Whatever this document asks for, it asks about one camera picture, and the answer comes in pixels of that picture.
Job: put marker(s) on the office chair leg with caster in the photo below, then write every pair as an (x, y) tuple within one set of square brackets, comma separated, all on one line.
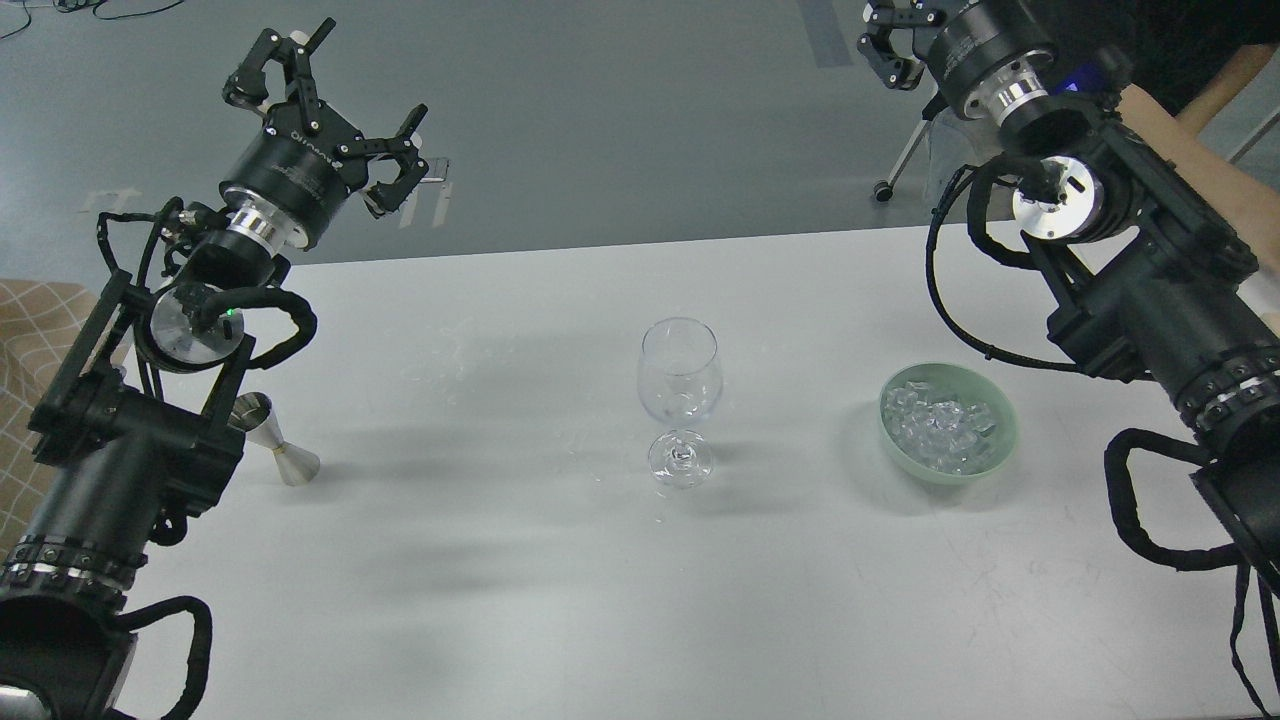
[(940, 134)]

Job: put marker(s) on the clear ice cubes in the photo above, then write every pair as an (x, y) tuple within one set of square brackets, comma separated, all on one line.
[(939, 429)]

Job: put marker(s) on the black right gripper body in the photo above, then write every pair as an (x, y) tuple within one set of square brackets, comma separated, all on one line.
[(987, 58)]

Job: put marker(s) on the clear wine glass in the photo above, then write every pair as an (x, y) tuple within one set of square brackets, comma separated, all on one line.
[(679, 383)]

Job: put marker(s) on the beige checkered sofa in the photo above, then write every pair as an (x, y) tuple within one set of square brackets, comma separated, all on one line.
[(40, 321)]

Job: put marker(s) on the steel cocktail jigger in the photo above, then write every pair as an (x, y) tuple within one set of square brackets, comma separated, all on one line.
[(253, 413)]

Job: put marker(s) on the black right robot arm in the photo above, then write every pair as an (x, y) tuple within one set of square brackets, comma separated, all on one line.
[(1144, 272)]

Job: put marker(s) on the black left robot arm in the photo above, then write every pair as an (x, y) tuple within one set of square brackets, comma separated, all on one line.
[(140, 423)]

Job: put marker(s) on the green bowl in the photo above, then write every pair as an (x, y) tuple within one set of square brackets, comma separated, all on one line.
[(968, 384)]

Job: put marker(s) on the seated person in black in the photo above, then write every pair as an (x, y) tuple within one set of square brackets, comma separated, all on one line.
[(1190, 59)]

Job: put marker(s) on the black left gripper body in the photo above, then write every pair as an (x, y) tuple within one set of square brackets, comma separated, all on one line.
[(295, 165)]

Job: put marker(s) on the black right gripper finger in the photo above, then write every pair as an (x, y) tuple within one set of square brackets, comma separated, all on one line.
[(906, 14), (895, 70)]

